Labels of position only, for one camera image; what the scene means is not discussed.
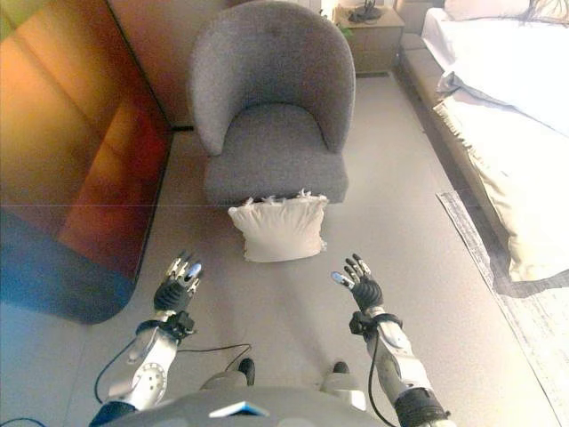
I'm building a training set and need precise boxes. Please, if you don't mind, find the grey fabric armchair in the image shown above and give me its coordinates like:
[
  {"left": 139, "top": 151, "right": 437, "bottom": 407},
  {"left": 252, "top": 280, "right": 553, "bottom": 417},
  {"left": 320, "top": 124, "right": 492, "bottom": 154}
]
[{"left": 188, "top": 0, "right": 357, "bottom": 205}]

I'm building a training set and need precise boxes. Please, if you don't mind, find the black table lamp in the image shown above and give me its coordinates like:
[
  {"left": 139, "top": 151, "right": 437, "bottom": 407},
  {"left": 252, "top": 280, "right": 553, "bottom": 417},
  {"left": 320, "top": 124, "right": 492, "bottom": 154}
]
[{"left": 348, "top": 0, "right": 383, "bottom": 23}]

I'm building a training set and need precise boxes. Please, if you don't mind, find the black floor cable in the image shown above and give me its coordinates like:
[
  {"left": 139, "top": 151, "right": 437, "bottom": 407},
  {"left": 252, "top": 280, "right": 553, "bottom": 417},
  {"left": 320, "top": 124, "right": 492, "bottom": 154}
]
[{"left": 94, "top": 342, "right": 252, "bottom": 401}]

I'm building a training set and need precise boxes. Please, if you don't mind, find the white bed pillow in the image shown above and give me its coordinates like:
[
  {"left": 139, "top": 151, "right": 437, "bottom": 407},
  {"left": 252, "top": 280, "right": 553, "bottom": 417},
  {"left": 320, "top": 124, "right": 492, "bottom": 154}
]
[{"left": 444, "top": 0, "right": 569, "bottom": 21}]

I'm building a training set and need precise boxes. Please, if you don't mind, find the silver left robot leg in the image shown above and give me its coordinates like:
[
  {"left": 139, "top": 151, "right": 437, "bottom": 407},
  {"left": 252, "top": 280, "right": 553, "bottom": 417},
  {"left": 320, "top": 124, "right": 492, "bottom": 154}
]
[{"left": 199, "top": 358, "right": 257, "bottom": 392}]

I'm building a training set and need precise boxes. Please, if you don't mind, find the grey patterned rug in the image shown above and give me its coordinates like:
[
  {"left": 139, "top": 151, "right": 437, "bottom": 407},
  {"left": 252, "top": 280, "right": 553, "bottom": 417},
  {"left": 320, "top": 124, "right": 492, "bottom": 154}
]
[{"left": 435, "top": 190, "right": 569, "bottom": 427}]

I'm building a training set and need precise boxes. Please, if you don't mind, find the glossy brown wardrobe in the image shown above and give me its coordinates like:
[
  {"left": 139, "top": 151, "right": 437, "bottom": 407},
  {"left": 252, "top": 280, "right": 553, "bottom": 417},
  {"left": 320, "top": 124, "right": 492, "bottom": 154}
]
[{"left": 0, "top": 0, "right": 232, "bottom": 325}]

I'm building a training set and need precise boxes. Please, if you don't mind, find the bed with white sheets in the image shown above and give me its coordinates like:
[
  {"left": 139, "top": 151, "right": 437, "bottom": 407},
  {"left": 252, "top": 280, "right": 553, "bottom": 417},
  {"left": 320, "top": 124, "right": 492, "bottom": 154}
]
[{"left": 397, "top": 0, "right": 569, "bottom": 286}]

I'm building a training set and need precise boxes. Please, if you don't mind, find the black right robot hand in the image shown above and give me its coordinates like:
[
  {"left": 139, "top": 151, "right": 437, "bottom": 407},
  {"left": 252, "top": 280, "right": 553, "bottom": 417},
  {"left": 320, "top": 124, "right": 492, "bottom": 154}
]
[{"left": 329, "top": 253, "right": 384, "bottom": 312}]

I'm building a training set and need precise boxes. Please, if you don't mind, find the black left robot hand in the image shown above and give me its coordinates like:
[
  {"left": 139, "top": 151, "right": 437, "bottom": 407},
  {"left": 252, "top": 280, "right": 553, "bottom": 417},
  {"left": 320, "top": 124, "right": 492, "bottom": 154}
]
[{"left": 153, "top": 251, "right": 204, "bottom": 313}]

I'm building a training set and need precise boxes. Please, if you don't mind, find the silver robot leg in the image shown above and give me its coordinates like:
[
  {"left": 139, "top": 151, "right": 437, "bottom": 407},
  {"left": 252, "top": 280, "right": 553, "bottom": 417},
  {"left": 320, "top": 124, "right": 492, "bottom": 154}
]
[
  {"left": 319, "top": 360, "right": 368, "bottom": 410},
  {"left": 199, "top": 358, "right": 257, "bottom": 392}
]

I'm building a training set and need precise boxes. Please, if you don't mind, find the wooden nightstand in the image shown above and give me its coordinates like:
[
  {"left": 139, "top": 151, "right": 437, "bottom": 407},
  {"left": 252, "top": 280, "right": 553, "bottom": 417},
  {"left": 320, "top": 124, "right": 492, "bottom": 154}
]
[{"left": 333, "top": 4, "right": 405, "bottom": 77}]

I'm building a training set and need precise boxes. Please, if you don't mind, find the silver right robot leg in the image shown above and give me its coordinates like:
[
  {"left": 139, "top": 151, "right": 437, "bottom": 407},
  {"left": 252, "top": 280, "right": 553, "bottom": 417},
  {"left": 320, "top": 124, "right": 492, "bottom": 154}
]
[{"left": 319, "top": 360, "right": 368, "bottom": 410}]

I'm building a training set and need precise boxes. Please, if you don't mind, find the grey robot torso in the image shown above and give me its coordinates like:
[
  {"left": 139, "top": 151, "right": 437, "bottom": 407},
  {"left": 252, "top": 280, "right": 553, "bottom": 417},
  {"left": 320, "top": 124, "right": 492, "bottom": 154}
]
[{"left": 100, "top": 385, "right": 392, "bottom": 427}]

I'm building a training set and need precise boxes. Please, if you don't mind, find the white fringed cushion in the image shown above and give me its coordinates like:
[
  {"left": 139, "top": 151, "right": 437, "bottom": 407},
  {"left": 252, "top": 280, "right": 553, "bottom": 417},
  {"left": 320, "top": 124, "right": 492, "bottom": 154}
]
[{"left": 227, "top": 189, "right": 331, "bottom": 263}]

